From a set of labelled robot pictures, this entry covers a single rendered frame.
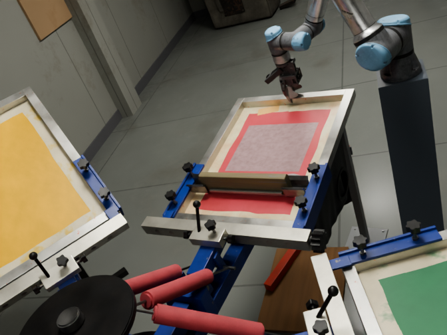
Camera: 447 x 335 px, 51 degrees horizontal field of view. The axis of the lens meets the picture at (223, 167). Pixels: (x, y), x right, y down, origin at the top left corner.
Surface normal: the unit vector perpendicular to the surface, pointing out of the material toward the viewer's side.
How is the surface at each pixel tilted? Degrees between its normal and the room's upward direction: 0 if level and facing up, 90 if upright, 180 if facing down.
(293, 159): 7
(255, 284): 0
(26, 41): 90
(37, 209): 32
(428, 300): 0
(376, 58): 97
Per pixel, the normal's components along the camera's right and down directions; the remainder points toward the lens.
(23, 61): 0.93, -0.15
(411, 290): -0.32, -0.80
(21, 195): 0.00, -0.51
